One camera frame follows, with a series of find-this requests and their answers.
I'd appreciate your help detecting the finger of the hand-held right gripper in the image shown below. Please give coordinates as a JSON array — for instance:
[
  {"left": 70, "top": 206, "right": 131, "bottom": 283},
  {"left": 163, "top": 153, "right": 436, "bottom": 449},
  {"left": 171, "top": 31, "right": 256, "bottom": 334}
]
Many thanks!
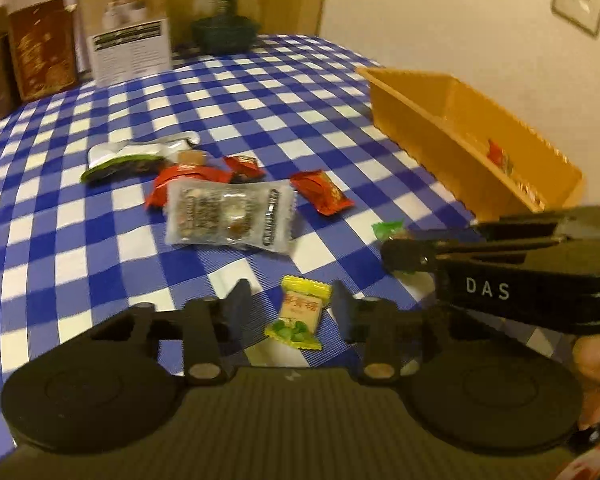
[
  {"left": 381, "top": 236, "right": 565, "bottom": 275},
  {"left": 472, "top": 211, "right": 567, "bottom": 242}
]

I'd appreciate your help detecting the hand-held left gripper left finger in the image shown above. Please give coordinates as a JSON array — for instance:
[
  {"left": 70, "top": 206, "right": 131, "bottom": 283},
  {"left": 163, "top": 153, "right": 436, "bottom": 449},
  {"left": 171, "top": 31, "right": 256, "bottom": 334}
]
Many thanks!
[{"left": 92, "top": 278, "right": 253, "bottom": 387}]

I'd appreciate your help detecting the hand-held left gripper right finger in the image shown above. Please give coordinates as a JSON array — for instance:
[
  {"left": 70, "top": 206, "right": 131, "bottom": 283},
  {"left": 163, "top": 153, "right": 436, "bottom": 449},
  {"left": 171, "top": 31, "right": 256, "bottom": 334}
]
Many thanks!
[{"left": 331, "top": 282, "right": 487, "bottom": 382}]

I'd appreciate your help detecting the yellow candy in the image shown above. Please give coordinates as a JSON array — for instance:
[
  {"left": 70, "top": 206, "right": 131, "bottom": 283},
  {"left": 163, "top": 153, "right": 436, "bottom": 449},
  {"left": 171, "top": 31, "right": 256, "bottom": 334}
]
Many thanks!
[{"left": 264, "top": 275, "right": 331, "bottom": 351}]

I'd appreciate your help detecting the clear nut bar packet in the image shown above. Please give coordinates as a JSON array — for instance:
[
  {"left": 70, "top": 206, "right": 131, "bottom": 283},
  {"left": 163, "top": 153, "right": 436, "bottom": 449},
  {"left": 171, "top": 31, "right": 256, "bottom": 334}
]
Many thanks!
[{"left": 164, "top": 179, "right": 299, "bottom": 256}]

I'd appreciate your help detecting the large red snack packet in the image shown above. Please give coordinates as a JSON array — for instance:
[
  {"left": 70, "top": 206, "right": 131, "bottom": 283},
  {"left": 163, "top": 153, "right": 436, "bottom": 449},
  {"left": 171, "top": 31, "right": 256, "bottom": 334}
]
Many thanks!
[{"left": 145, "top": 162, "right": 234, "bottom": 209}]

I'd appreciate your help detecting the small red candy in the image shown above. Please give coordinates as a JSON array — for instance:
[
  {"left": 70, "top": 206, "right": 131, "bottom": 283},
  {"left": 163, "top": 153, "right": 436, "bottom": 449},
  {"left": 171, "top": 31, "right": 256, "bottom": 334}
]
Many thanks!
[{"left": 223, "top": 154, "right": 266, "bottom": 184}]

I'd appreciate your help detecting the orange plastic tray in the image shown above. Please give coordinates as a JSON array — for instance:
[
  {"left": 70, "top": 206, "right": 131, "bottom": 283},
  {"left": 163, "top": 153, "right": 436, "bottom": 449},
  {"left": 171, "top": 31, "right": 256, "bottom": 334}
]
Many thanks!
[{"left": 355, "top": 66, "right": 586, "bottom": 214}]

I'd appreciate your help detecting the person's right hand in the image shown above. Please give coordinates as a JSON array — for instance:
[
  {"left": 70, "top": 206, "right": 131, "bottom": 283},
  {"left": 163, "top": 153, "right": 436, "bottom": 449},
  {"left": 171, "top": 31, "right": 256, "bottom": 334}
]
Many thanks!
[{"left": 572, "top": 332, "right": 600, "bottom": 431}]

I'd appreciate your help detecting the red candy with green print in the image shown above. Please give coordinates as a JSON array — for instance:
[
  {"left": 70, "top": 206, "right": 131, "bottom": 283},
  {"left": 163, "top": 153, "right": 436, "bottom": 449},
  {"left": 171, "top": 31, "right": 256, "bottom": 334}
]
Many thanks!
[{"left": 487, "top": 139, "right": 515, "bottom": 173}]

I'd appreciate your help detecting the small brown candy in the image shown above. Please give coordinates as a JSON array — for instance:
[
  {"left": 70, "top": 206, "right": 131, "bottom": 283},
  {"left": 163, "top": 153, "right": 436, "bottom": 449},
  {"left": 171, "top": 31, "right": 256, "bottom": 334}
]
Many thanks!
[{"left": 177, "top": 148, "right": 209, "bottom": 166}]

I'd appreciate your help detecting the red white printed material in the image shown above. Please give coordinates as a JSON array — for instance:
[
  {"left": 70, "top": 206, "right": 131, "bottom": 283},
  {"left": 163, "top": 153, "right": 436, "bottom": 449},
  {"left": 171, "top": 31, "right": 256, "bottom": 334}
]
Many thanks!
[{"left": 555, "top": 442, "right": 600, "bottom": 480}]

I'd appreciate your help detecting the white green snack packet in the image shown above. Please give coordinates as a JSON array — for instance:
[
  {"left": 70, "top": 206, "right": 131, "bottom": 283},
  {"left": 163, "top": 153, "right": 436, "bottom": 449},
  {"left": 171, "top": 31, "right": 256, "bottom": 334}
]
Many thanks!
[{"left": 79, "top": 130, "right": 201, "bottom": 184}]

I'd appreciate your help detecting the blue white checkered tablecloth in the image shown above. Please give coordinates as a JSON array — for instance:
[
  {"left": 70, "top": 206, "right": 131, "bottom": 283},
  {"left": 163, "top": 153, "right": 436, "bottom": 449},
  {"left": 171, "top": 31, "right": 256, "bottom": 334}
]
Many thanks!
[{"left": 0, "top": 33, "right": 581, "bottom": 480}]

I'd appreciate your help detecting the green glass jar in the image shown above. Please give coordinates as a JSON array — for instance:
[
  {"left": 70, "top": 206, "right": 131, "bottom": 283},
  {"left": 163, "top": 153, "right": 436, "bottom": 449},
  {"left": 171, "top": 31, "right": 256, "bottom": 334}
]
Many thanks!
[{"left": 189, "top": 0, "right": 261, "bottom": 56}]

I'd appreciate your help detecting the white printed carton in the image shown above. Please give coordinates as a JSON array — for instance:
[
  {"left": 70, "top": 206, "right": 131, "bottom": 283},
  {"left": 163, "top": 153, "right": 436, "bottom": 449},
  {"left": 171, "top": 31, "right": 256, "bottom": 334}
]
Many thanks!
[{"left": 78, "top": 0, "right": 174, "bottom": 87}]

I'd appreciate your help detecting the brown patterned box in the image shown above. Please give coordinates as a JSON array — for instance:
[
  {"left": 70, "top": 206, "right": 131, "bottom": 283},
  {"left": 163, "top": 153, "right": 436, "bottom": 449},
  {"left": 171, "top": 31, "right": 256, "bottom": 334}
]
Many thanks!
[{"left": 7, "top": 0, "right": 79, "bottom": 104}]

